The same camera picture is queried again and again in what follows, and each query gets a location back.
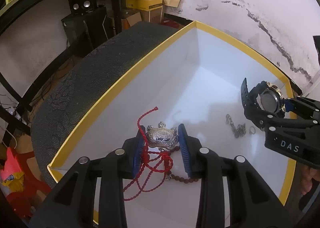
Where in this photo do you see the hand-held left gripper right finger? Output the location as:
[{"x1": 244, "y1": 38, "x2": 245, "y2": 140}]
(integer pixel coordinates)
[{"x1": 177, "y1": 123, "x2": 286, "y2": 228}]

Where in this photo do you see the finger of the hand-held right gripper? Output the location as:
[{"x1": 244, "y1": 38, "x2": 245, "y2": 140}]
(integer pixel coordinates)
[
  {"x1": 285, "y1": 95, "x2": 320, "y2": 119},
  {"x1": 246, "y1": 114, "x2": 320, "y2": 132}
]

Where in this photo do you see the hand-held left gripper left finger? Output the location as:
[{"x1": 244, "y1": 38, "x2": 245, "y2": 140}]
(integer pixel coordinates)
[{"x1": 30, "y1": 125, "x2": 147, "y2": 228}]

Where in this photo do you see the black wristwatch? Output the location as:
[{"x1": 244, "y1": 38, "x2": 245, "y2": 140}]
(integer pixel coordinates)
[{"x1": 240, "y1": 77, "x2": 287, "y2": 124}]

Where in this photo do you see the red cord silver pendant necklace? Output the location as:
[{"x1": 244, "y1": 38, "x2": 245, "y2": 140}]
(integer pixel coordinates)
[{"x1": 123, "y1": 106, "x2": 179, "y2": 201}]

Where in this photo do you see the red bead bracelet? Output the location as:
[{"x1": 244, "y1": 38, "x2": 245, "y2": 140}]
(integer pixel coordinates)
[{"x1": 147, "y1": 144, "x2": 200, "y2": 184}]

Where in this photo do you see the silver chain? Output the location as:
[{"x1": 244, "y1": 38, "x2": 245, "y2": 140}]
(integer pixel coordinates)
[{"x1": 225, "y1": 114, "x2": 247, "y2": 139}]

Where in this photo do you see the yellow cardboard box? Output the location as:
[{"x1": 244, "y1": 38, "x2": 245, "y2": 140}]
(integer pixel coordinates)
[{"x1": 47, "y1": 20, "x2": 297, "y2": 226}]

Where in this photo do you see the person's right hand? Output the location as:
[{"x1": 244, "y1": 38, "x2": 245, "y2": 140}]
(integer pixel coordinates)
[{"x1": 299, "y1": 165, "x2": 313, "y2": 196}]

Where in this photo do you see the red plastic toy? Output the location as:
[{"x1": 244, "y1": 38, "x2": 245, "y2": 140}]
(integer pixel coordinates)
[{"x1": 0, "y1": 147, "x2": 52, "y2": 220}]

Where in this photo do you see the white power strip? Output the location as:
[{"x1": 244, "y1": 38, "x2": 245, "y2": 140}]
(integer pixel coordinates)
[{"x1": 7, "y1": 106, "x2": 23, "y2": 121}]

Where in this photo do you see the black computer tower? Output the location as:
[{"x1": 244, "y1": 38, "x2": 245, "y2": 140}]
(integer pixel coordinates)
[{"x1": 61, "y1": 7, "x2": 113, "y2": 56}]

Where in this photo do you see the brown cardboard box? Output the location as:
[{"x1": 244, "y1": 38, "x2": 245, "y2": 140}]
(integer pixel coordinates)
[{"x1": 121, "y1": 11, "x2": 143, "y2": 29}]

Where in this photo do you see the flat yellow box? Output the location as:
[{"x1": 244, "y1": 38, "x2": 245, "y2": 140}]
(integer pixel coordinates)
[{"x1": 124, "y1": 0, "x2": 165, "y2": 11}]

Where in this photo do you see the black speaker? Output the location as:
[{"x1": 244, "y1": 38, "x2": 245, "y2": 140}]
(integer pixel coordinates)
[{"x1": 67, "y1": 0, "x2": 97, "y2": 15}]

